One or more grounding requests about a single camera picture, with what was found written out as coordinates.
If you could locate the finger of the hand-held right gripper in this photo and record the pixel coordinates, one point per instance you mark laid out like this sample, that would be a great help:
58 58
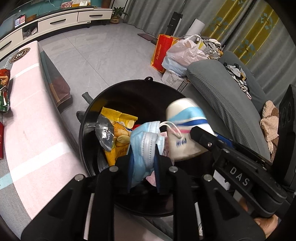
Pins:
205 141
223 139

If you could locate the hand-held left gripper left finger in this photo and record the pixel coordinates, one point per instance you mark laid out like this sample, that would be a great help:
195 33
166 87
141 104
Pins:
131 166

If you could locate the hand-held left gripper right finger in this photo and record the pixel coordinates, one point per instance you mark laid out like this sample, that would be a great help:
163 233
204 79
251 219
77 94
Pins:
157 169

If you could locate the pink snack packet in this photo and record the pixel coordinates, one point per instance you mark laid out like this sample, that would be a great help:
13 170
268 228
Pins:
164 148

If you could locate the blue face mask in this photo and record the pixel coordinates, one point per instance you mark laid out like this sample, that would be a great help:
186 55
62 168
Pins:
143 148

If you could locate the white blue-striped paper cup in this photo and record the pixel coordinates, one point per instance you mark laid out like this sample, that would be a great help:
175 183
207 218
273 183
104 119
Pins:
182 148

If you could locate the yellow chip bag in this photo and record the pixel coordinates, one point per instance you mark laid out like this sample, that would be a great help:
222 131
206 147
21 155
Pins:
120 136

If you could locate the black trash bin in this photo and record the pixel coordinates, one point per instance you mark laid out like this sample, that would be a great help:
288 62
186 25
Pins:
129 92

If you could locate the green snack packet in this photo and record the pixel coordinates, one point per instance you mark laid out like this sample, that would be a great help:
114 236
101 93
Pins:
4 92

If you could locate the person's right hand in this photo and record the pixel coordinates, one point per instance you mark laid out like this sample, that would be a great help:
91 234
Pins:
266 223

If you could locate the grey sofa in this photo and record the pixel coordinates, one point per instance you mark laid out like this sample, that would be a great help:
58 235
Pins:
219 92

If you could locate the beige plush blanket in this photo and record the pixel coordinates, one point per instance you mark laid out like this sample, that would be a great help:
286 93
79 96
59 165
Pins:
269 120

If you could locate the pile of mixed clothes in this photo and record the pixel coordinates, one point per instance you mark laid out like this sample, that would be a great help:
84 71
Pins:
238 76
211 47

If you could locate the printed cardboard box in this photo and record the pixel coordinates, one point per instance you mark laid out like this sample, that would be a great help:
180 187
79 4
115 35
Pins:
172 80

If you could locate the dark grey bin base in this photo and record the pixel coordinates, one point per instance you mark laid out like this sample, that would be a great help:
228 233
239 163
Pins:
87 96

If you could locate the white plastic bag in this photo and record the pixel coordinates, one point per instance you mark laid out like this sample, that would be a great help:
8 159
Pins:
182 53

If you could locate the plaid tablecloth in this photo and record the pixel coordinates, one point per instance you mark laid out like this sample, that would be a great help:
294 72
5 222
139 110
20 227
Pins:
34 150

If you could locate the red shopping bag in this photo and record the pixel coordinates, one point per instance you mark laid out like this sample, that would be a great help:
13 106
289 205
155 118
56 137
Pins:
159 53

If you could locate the yellow patterned curtain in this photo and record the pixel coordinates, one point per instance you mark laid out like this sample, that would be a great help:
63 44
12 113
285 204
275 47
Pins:
242 27

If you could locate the white upright appliance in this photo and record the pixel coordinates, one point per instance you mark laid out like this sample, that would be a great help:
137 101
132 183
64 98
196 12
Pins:
196 27

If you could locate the dark floor mat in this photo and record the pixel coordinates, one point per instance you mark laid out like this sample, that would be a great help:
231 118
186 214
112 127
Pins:
148 38

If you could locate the black upright vacuum cleaner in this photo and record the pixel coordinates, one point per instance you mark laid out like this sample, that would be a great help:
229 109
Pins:
174 20

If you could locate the grey curtain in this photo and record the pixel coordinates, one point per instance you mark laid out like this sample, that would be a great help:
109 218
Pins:
150 14

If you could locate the small potted plant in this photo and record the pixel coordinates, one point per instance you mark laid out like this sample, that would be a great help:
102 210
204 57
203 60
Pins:
116 15

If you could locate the white television cabinet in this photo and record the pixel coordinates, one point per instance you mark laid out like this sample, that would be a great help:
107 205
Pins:
57 20

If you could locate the tall potted plant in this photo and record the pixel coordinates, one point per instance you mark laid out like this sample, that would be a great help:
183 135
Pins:
106 2

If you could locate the white desk calendar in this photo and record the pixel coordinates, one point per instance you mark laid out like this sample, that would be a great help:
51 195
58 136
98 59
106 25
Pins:
79 2

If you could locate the pink flat box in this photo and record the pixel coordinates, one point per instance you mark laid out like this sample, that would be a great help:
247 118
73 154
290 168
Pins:
66 4

